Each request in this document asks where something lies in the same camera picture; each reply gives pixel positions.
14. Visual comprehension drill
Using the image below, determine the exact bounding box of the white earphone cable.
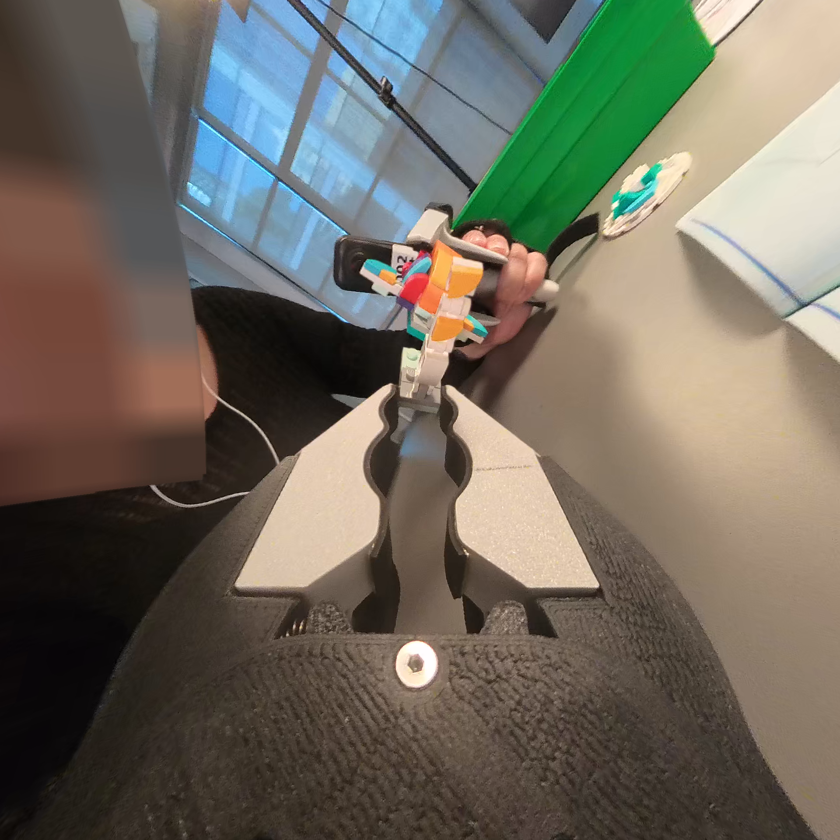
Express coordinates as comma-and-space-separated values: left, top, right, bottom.
150, 384, 282, 509

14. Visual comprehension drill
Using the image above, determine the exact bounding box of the person's left hand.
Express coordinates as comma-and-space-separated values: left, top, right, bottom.
453, 220, 552, 358

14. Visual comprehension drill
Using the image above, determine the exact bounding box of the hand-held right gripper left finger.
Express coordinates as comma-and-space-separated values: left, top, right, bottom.
233, 384, 401, 634

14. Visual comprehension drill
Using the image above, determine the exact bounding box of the black tripod pole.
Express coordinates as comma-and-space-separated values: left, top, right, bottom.
285, 0, 480, 194

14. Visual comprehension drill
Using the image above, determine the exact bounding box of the person's left forearm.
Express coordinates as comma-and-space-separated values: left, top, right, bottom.
190, 285, 480, 401

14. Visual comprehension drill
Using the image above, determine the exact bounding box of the round white lego plate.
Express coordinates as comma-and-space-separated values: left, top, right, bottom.
600, 151, 693, 238

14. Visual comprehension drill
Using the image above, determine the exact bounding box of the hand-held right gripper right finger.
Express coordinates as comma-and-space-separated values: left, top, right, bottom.
443, 384, 605, 634

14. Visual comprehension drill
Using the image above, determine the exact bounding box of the open instruction booklet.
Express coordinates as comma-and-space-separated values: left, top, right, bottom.
676, 82, 840, 368

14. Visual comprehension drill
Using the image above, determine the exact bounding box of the large window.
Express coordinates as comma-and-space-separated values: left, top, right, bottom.
176, 0, 549, 329

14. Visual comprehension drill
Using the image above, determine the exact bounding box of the green plastic crate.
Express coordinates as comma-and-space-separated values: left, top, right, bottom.
453, 0, 716, 253

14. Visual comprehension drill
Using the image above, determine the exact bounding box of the multicolour lego model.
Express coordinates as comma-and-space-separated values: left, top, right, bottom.
360, 239, 492, 349

